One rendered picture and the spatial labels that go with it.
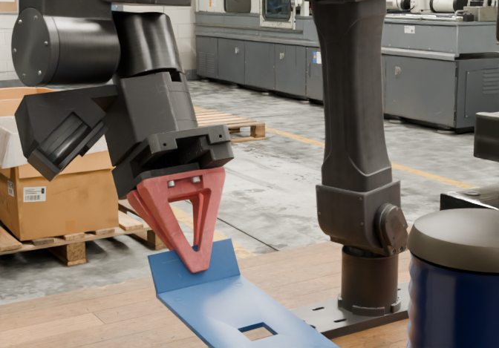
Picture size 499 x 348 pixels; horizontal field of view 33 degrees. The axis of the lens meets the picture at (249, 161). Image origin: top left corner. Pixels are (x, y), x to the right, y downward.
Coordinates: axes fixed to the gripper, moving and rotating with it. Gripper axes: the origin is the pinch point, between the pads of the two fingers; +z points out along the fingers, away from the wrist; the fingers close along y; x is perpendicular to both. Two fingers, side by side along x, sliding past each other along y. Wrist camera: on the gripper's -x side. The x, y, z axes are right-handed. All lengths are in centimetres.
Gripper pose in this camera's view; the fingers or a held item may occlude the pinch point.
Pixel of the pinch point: (195, 261)
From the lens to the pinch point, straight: 64.9
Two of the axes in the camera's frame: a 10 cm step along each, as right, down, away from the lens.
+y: 4.2, -2.7, -8.7
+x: 8.7, -1.5, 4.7
